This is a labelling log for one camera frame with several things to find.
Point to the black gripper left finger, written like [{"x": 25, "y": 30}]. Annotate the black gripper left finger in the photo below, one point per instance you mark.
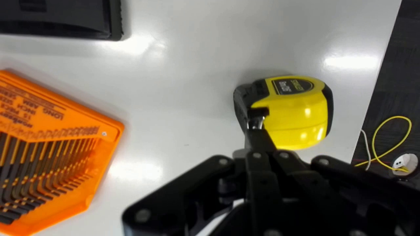
[{"x": 189, "y": 201}]

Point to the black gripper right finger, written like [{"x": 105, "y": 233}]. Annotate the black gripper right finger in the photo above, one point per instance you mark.
[{"x": 352, "y": 201}]

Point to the yellow measuring tape case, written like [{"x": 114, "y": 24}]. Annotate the yellow measuring tape case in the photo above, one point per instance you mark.
[{"x": 290, "y": 111}]

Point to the orange hex key set case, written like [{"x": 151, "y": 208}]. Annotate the orange hex key set case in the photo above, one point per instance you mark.
[{"x": 54, "y": 153}]

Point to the black rectangular case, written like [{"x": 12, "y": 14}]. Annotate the black rectangular case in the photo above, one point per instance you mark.
[{"x": 70, "y": 18}]

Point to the white floor outlet plug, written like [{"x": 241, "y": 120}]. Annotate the white floor outlet plug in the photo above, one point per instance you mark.
[{"x": 406, "y": 163}]

